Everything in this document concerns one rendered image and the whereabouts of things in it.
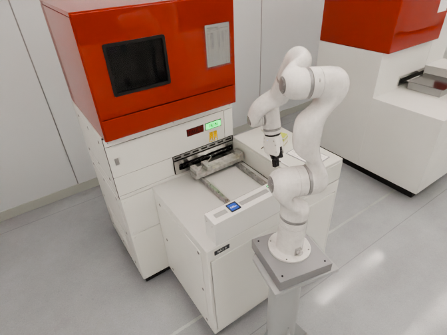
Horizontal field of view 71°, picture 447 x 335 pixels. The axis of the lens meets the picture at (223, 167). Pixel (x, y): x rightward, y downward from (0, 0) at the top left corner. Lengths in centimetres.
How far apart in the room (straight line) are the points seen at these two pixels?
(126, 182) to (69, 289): 111
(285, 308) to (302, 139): 92
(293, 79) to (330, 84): 12
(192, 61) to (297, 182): 89
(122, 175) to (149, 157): 18
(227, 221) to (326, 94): 75
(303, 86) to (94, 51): 93
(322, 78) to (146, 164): 117
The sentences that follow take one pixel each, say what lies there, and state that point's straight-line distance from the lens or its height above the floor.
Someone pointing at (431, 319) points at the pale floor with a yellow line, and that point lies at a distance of 259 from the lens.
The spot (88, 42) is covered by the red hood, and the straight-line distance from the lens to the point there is 154.
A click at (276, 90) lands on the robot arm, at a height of 152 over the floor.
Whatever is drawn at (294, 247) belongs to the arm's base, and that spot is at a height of 93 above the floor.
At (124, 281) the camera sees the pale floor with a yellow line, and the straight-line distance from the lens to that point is 260.
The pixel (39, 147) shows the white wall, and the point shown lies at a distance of 332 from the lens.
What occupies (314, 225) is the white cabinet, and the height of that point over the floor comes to 52.
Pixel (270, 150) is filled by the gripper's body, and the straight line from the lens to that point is 153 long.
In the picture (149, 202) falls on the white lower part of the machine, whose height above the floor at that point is 72.
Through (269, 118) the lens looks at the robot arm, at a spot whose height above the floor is 136.
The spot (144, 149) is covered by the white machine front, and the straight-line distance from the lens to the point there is 183.
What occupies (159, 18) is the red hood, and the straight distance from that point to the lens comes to 164.
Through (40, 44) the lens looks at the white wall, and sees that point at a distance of 308.
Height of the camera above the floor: 198
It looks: 34 degrees down
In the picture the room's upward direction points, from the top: 3 degrees counter-clockwise
